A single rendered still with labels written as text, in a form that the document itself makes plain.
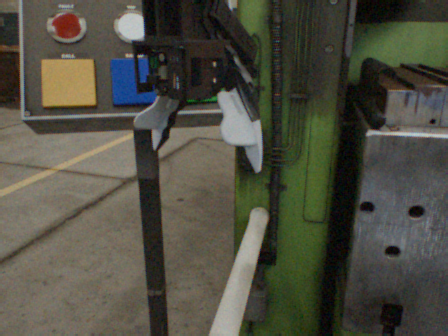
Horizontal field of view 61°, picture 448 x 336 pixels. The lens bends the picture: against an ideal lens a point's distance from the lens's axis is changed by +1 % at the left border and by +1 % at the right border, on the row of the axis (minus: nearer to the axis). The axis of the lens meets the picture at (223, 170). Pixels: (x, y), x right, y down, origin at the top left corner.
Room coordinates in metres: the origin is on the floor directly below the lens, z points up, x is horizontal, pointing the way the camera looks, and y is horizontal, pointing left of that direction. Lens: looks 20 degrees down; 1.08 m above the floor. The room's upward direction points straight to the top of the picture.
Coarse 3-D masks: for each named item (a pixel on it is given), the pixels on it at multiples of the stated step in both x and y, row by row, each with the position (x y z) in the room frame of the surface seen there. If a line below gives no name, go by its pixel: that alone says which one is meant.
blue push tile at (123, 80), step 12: (120, 60) 0.61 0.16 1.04; (132, 60) 0.62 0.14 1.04; (144, 60) 0.62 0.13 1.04; (120, 72) 0.60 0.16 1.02; (132, 72) 0.61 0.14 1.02; (144, 72) 0.61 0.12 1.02; (120, 84) 0.59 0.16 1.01; (132, 84) 0.60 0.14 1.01; (120, 96) 0.58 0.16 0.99; (132, 96) 0.59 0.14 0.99; (144, 96) 0.59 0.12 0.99; (156, 96) 0.59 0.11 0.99
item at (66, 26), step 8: (56, 16) 0.63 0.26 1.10; (64, 16) 0.64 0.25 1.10; (72, 16) 0.64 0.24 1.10; (56, 24) 0.63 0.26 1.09; (64, 24) 0.63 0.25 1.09; (72, 24) 0.63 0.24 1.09; (80, 24) 0.63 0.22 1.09; (56, 32) 0.62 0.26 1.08; (64, 32) 0.62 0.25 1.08; (72, 32) 0.62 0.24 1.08
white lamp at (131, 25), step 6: (126, 18) 0.65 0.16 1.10; (132, 18) 0.66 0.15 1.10; (138, 18) 0.66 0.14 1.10; (120, 24) 0.65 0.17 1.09; (126, 24) 0.65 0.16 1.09; (132, 24) 0.65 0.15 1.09; (138, 24) 0.65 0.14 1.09; (120, 30) 0.64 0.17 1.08; (126, 30) 0.64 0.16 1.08; (132, 30) 0.64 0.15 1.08; (138, 30) 0.65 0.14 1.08; (126, 36) 0.64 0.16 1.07; (132, 36) 0.64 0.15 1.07; (138, 36) 0.64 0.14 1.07
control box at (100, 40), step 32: (32, 0) 0.64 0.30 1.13; (64, 0) 0.65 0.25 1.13; (96, 0) 0.66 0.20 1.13; (128, 0) 0.67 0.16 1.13; (224, 0) 0.71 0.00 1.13; (32, 32) 0.62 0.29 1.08; (96, 32) 0.64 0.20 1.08; (32, 64) 0.59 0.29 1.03; (96, 64) 0.61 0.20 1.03; (32, 96) 0.57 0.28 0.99; (32, 128) 0.58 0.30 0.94; (64, 128) 0.60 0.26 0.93; (96, 128) 0.61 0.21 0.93; (128, 128) 0.63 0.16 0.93
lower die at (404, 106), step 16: (400, 64) 1.09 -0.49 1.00; (384, 80) 0.86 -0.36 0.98; (400, 80) 0.82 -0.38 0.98; (416, 80) 0.77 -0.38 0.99; (432, 80) 0.77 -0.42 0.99; (384, 96) 0.73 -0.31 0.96; (400, 96) 0.70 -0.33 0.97; (416, 96) 0.70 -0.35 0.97; (432, 96) 0.69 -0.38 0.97; (384, 112) 0.71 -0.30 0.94; (400, 112) 0.70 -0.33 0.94; (416, 112) 0.70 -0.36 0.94; (432, 112) 0.69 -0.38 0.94
